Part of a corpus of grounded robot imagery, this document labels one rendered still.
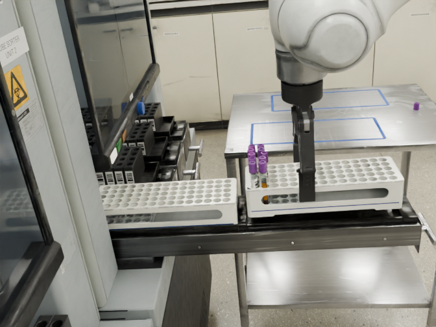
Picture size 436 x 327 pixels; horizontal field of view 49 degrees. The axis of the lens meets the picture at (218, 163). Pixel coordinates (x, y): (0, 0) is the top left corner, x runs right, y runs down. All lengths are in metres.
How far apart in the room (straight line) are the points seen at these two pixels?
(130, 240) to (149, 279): 0.09
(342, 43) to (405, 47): 2.77
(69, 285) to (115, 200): 0.28
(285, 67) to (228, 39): 2.38
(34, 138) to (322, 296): 1.12
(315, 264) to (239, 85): 1.84
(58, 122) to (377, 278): 1.20
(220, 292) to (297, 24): 1.51
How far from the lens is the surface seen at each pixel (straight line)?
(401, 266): 1.73
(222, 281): 2.07
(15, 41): 0.67
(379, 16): 0.69
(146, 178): 1.16
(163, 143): 1.33
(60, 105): 0.77
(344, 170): 0.98
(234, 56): 3.24
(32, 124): 0.68
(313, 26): 0.63
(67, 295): 0.77
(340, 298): 1.59
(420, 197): 2.66
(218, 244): 0.97
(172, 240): 0.97
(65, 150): 0.78
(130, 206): 0.97
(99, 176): 1.12
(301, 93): 0.86
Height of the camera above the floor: 1.36
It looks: 27 degrees down
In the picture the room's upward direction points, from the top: 6 degrees counter-clockwise
